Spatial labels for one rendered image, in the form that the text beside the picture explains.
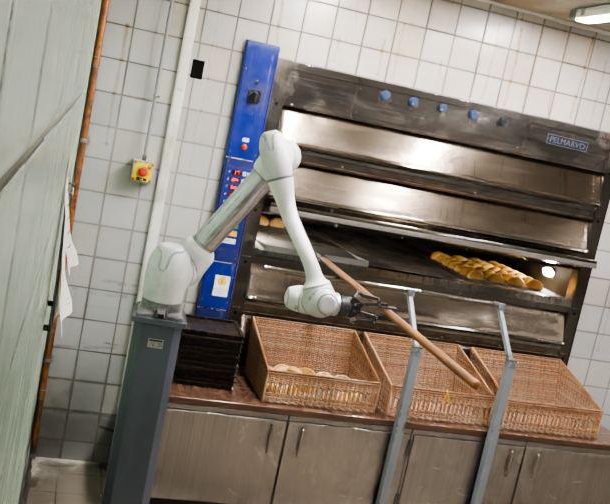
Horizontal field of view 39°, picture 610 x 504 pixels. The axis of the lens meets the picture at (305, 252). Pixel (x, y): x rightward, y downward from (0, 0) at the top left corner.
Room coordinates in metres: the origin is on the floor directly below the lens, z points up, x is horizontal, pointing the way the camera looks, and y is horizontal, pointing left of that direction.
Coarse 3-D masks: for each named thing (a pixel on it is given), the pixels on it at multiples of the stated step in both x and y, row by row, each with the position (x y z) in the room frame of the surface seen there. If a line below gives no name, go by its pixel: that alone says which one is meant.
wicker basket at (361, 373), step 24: (264, 336) 4.11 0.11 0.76; (288, 336) 4.15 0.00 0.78; (312, 336) 4.19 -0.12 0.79; (336, 336) 4.23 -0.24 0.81; (264, 360) 3.75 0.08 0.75; (288, 360) 4.13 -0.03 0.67; (312, 360) 4.16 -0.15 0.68; (336, 360) 4.21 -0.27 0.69; (360, 360) 4.10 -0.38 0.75; (264, 384) 3.67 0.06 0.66; (288, 384) 3.70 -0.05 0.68; (312, 384) 3.74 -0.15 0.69; (360, 384) 3.80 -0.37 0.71; (336, 408) 3.77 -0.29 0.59; (360, 408) 3.81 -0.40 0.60
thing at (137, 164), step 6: (132, 162) 3.92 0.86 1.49; (138, 162) 3.90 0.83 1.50; (144, 162) 3.91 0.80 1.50; (150, 162) 3.92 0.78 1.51; (132, 168) 3.89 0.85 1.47; (138, 168) 3.90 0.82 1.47; (132, 174) 3.89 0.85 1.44; (138, 174) 3.90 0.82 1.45; (150, 174) 3.91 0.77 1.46; (132, 180) 3.90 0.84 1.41; (138, 180) 3.90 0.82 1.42; (144, 180) 3.91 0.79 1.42; (150, 180) 3.92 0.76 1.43
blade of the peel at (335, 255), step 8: (256, 240) 4.37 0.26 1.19; (264, 240) 4.43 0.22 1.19; (272, 240) 4.48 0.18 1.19; (280, 240) 4.54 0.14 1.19; (264, 248) 4.18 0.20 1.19; (272, 248) 4.17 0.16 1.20; (280, 248) 4.18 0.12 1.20; (288, 248) 4.19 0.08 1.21; (312, 248) 4.50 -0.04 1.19; (320, 248) 4.56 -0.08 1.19; (328, 248) 4.61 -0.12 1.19; (328, 256) 4.25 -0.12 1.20; (336, 256) 4.26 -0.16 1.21; (344, 256) 4.46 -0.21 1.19; (352, 256) 4.52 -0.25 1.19; (360, 264) 4.30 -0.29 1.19; (368, 264) 4.32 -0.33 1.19
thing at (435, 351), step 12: (348, 276) 3.76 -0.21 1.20; (360, 288) 3.57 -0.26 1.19; (372, 300) 3.40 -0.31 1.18; (384, 312) 3.26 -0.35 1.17; (396, 324) 3.14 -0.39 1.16; (408, 324) 3.07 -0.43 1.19; (420, 336) 2.94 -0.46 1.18; (432, 348) 2.82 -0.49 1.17; (444, 360) 2.72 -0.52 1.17; (456, 372) 2.62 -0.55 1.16; (468, 372) 2.59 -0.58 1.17; (468, 384) 2.54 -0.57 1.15; (480, 384) 2.52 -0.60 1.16
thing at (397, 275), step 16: (256, 256) 4.14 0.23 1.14; (272, 256) 4.16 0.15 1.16; (288, 256) 4.18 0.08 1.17; (352, 272) 4.28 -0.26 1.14; (368, 272) 4.30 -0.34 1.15; (384, 272) 4.32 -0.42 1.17; (400, 272) 4.35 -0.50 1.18; (464, 288) 4.45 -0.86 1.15; (480, 288) 4.47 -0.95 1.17; (496, 288) 4.50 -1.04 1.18; (560, 304) 4.60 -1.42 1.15
